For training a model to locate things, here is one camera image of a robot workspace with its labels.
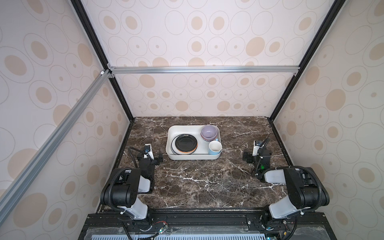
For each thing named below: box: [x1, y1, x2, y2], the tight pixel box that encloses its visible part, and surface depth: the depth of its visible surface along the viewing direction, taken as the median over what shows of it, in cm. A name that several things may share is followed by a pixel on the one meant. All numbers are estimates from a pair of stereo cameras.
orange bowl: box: [176, 148, 197, 154], surface depth 99 cm
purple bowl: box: [200, 125, 218, 142], surface depth 106 cm
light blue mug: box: [208, 138, 222, 155], surface depth 94 cm
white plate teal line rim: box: [170, 134, 181, 156], surface depth 99 cm
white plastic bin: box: [165, 125, 221, 161], surface depth 102 cm
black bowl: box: [175, 134, 198, 153], surface depth 100 cm
